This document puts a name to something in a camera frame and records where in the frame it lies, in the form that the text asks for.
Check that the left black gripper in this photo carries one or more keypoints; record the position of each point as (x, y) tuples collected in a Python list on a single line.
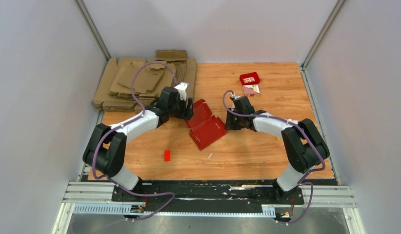
[(187, 113)]

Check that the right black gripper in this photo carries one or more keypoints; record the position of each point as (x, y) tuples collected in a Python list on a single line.
[(229, 126)]

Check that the red paper box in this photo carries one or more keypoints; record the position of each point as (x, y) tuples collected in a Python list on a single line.
[(205, 128)]

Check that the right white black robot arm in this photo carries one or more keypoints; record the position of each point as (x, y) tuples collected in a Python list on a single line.
[(305, 148)]

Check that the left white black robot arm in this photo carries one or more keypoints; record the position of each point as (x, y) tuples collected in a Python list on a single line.
[(106, 148)]

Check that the clear card box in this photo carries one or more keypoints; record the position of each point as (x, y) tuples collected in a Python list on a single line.
[(251, 90)]

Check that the stack of flat cardboard boxes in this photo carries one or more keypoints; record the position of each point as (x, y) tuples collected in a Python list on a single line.
[(144, 78)]

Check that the small red block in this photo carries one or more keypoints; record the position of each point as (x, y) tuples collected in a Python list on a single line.
[(167, 155)]

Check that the red toy brick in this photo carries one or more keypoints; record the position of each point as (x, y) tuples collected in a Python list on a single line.
[(250, 78)]

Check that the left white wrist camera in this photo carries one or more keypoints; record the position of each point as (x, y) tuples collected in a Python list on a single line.
[(181, 88)]

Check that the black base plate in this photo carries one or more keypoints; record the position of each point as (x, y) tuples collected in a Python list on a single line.
[(260, 191)]

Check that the aluminium frame rail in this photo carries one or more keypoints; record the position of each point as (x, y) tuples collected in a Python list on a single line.
[(105, 198)]

